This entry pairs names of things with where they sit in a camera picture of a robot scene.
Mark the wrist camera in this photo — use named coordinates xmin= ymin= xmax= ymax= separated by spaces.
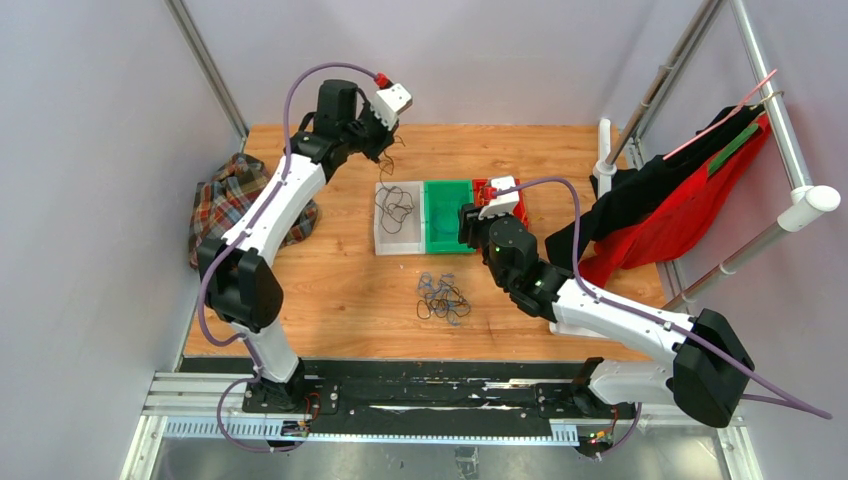
xmin=478 ymin=176 xmax=520 ymax=220
xmin=370 ymin=83 xmax=413 ymax=131

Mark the pink hanger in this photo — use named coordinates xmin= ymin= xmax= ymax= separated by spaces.
xmin=663 ymin=68 xmax=778 ymax=160

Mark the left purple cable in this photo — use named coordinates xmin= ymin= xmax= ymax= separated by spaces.
xmin=196 ymin=62 xmax=392 ymax=455

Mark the purple cable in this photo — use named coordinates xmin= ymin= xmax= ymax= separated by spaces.
xmin=196 ymin=62 xmax=392 ymax=455
xmin=480 ymin=176 xmax=833 ymax=421

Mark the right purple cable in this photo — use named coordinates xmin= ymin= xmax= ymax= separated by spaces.
xmin=480 ymin=176 xmax=833 ymax=421

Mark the red plastic bin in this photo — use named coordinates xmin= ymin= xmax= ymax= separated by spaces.
xmin=471 ymin=178 xmax=530 ymax=228

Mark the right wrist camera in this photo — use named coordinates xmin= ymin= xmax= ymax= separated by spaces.
xmin=478 ymin=176 xmax=520 ymax=220

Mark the red garment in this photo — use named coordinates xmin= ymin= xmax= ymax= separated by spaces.
xmin=578 ymin=113 xmax=772 ymax=286

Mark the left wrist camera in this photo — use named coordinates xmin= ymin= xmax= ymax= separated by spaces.
xmin=370 ymin=83 xmax=413 ymax=131

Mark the brown cable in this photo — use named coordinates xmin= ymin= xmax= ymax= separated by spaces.
xmin=372 ymin=135 xmax=417 ymax=236

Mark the white plastic bin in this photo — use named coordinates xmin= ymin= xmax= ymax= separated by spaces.
xmin=373 ymin=181 xmax=426 ymax=256

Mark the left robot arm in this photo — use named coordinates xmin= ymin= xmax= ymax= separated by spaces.
xmin=197 ymin=77 xmax=412 ymax=413

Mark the black garment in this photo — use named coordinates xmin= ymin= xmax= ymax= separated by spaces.
xmin=545 ymin=105 xmax=764 ymax=270

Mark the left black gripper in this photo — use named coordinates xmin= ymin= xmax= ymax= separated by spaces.
xmin=343 ymin=100 xmax=399 ymax=165

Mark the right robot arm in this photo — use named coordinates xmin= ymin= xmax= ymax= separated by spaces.
xmin=458 ymin=204 xmax=754 ymax=428

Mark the cable bundle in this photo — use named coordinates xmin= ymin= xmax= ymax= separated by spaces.
xmin=413 ymin=271 xmax=473 ymax=328

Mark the plaid cloth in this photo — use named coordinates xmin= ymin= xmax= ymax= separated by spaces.
xmin=188 ymin=152 xmax=319 ymax=270

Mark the green plastic bin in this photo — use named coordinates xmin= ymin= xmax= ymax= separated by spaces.
xmin=424 ymin=180 xmax=474 ymax=254

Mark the metal clothes rack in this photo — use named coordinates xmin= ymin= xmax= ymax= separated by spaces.
xmin=592 ymin=0 xmax=841 ymax=312

